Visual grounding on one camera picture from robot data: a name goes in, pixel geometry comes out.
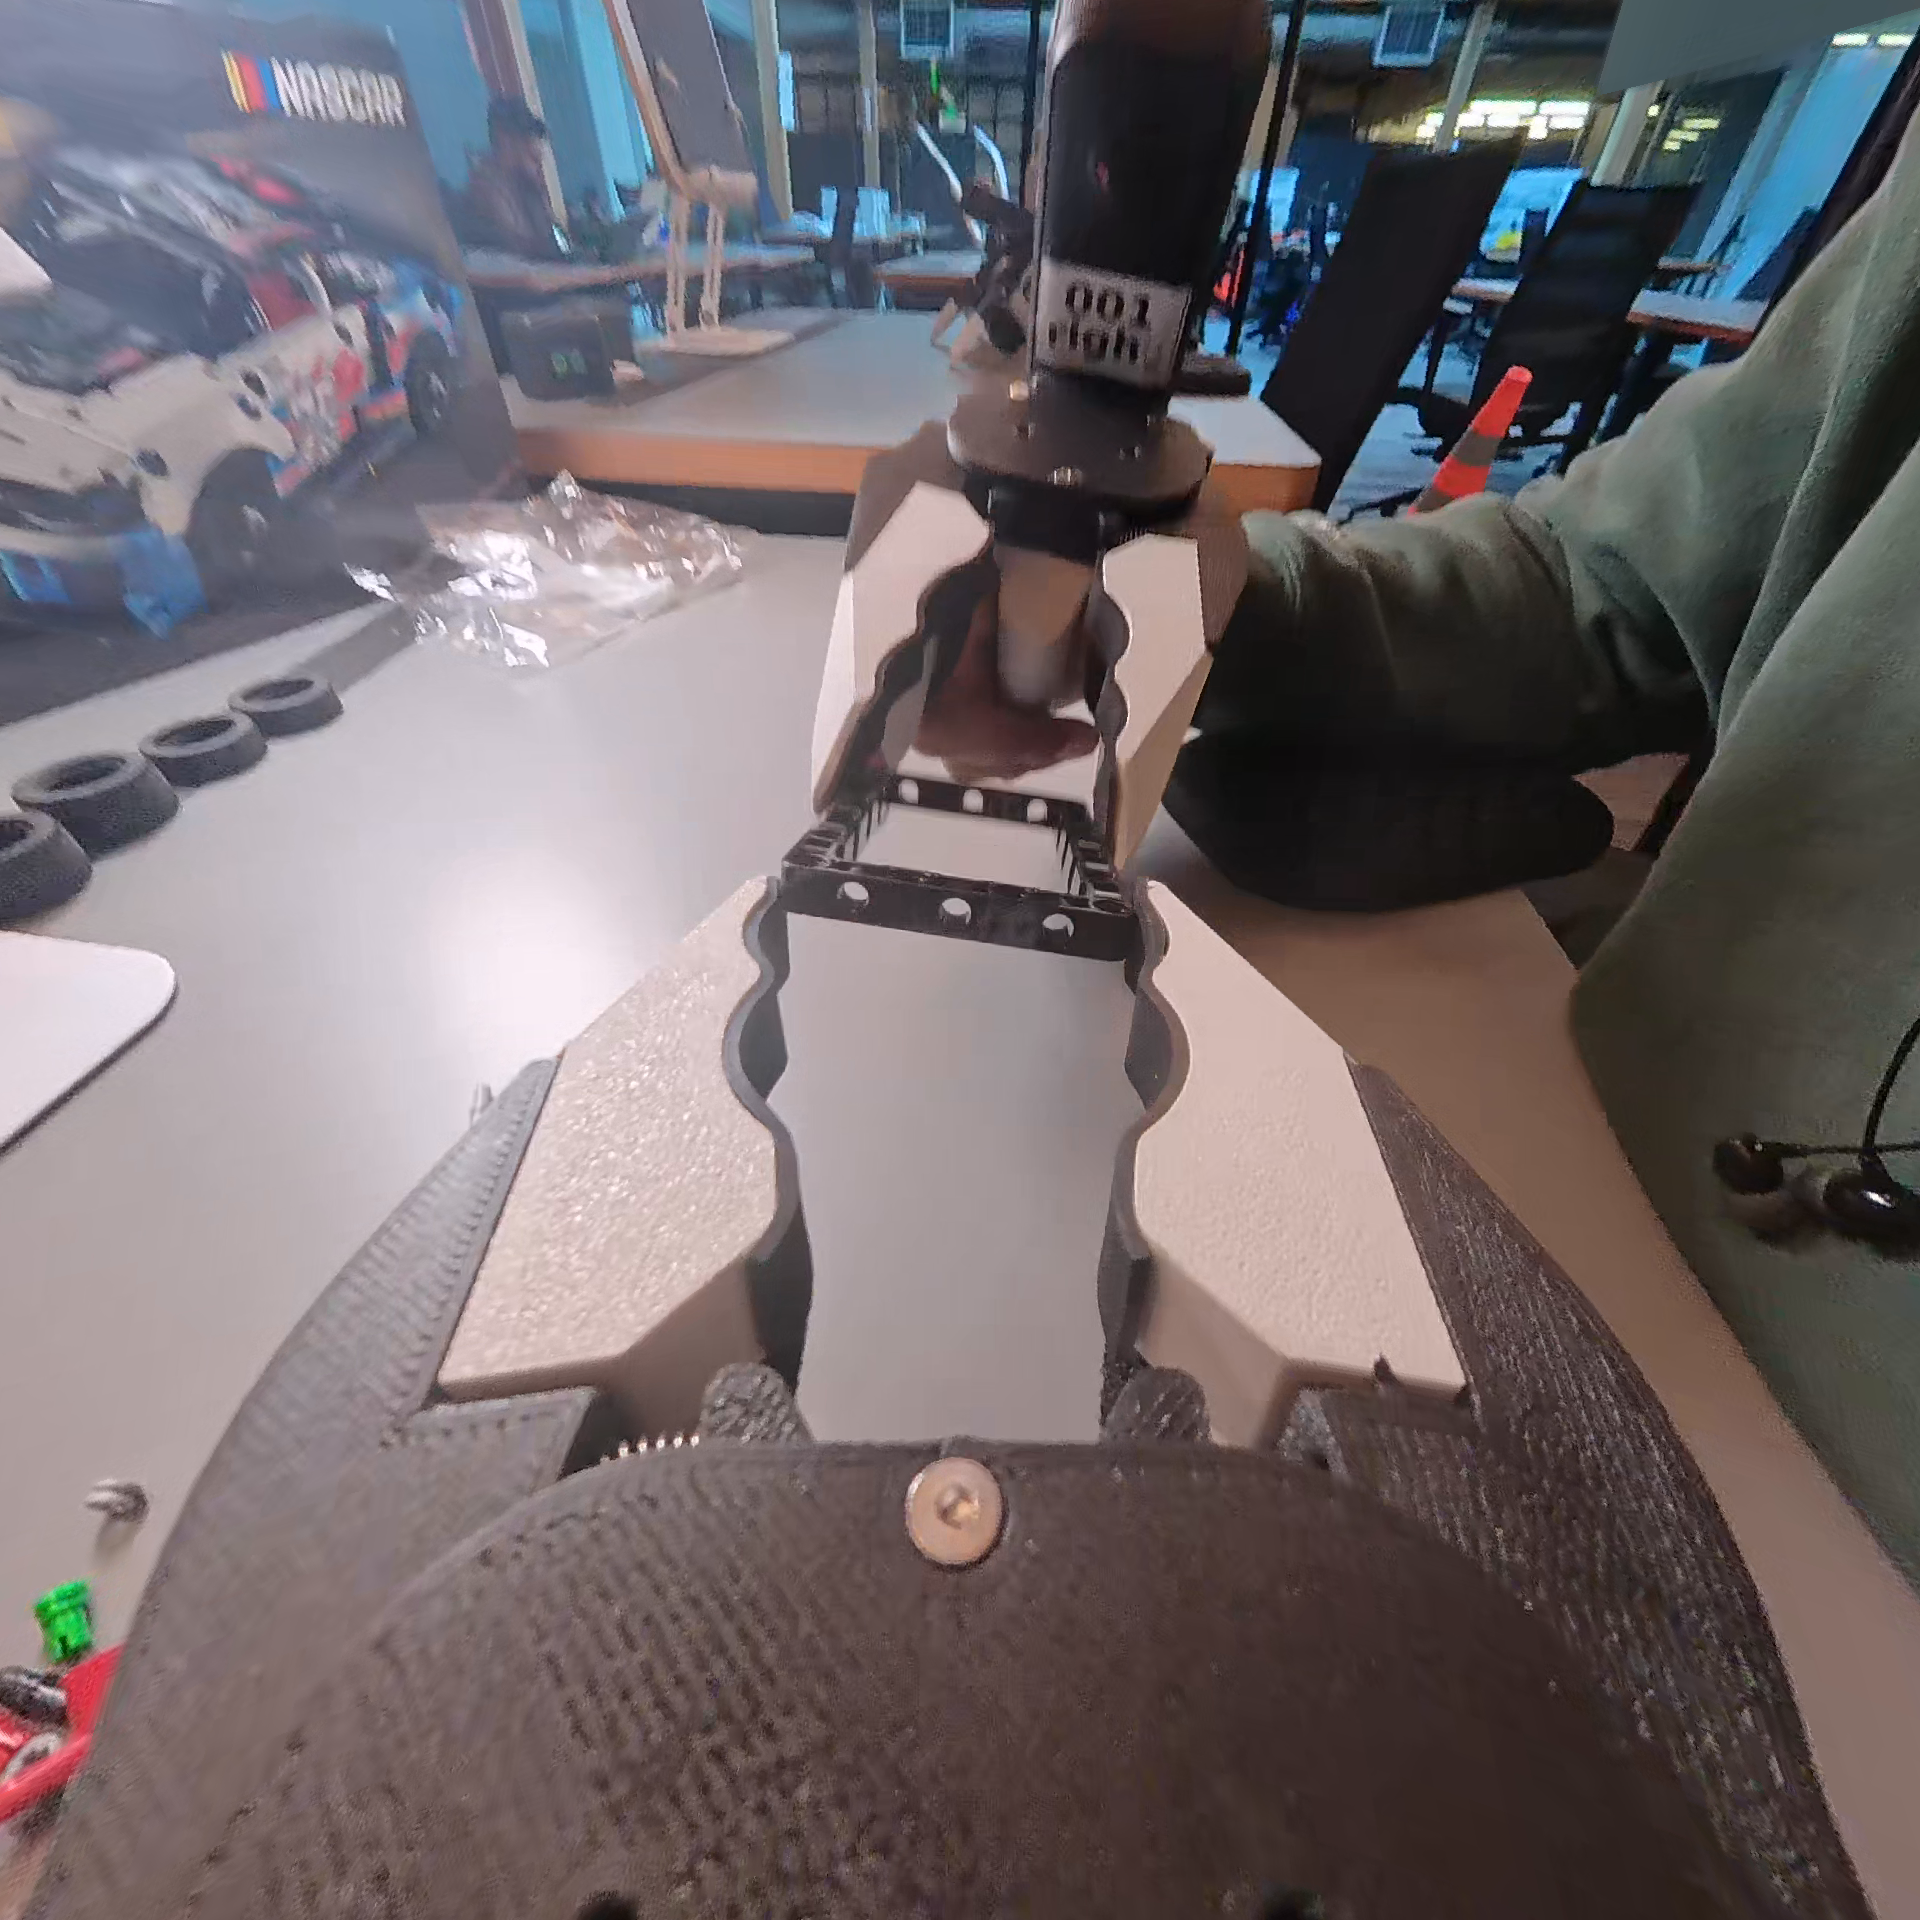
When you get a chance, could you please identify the empty clear plastic bag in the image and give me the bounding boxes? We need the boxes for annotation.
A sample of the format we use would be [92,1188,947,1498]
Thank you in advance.
[345,471,744,668]

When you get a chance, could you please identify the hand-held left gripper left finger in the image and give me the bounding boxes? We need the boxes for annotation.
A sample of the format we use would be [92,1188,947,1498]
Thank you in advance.
[434,876,813,1441]

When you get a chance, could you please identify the black lego frame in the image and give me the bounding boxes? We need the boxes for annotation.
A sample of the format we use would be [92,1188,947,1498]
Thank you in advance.
[780,772,1149,961]

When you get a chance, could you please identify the orange cone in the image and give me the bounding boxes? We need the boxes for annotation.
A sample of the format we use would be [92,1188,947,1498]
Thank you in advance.
[1411,363,1535,516]

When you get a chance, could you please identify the wood edged background desk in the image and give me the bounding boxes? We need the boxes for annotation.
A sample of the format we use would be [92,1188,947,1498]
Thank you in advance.
[509,308,1321,533]

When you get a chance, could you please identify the person's green hoodie torso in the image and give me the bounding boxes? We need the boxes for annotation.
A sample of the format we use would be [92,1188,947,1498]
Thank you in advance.
[1560,150,1920,1592]

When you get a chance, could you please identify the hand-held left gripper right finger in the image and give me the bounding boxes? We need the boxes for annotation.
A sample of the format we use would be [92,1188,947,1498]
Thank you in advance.
[1101,876,1471,1454]

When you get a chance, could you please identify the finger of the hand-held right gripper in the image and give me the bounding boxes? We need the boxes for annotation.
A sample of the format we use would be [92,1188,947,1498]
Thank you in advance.
[806,483,996,824]
[1093,535,1213,874]

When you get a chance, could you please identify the pile of lego pieces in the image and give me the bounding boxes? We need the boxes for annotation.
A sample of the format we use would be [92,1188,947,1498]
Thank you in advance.
[0,1477,151,1824]

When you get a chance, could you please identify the black office chair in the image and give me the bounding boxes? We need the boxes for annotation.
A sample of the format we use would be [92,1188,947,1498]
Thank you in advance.
[1259,140,1523,453]
[1487,181,1705,453]

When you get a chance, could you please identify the black device with green lights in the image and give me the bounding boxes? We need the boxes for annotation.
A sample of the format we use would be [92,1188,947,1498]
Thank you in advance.
[504,308,641,399]

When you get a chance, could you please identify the lego set box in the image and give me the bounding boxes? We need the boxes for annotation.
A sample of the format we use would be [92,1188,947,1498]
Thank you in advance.
[0,14,520,640]

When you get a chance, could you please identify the white book stand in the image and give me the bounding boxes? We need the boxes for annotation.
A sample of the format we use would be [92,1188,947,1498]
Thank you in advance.
[0,931,180,1148]

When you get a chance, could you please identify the wooden stand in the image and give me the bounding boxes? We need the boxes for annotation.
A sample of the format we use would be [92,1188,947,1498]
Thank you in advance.
[601,0,799,353]

